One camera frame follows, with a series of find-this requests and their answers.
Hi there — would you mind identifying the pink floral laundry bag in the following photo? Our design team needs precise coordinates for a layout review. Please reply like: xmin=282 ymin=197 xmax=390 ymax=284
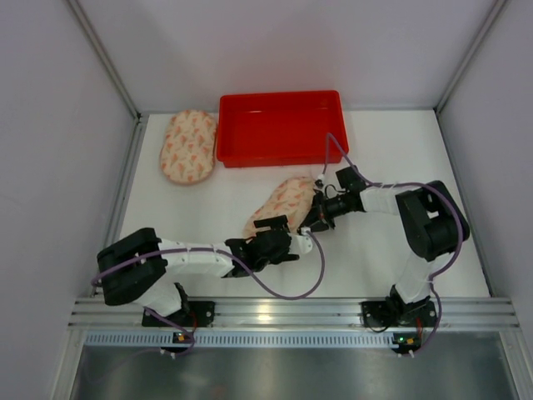
xmin=159 ymin=110 xmax=217 ymax=185
xmin=242 ymin=177 xmax=315 ymax=238

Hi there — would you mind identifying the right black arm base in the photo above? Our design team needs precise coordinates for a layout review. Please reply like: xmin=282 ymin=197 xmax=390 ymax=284
xmin=361 ymin=297 xmax=437 ymax=333

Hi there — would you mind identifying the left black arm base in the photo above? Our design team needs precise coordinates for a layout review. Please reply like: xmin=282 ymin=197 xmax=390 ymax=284
xmin=142 ymin=301 xmax=216 ymax=328

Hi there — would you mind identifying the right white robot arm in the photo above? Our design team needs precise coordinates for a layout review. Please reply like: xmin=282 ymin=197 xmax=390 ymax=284
xmin=299 ymin=167 xmax=470 ymax=313

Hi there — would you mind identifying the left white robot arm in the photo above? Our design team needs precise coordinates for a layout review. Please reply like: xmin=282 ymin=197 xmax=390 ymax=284
xmin=92 ymin=215 xmax=312 ymax=317

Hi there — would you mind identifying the red plastic bin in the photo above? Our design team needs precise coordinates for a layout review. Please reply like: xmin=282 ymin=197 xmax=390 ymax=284
xmin=217 ymin=90 xmax=349 ymax=168

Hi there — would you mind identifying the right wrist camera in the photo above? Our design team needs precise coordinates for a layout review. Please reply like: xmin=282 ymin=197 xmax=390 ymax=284
xmin=315 ymin=173 xmax=325 ymax=192

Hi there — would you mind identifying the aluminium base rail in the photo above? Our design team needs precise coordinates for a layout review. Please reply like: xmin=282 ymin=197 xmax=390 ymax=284
xmin=66 ymin=296 xmax=521 ymax=349

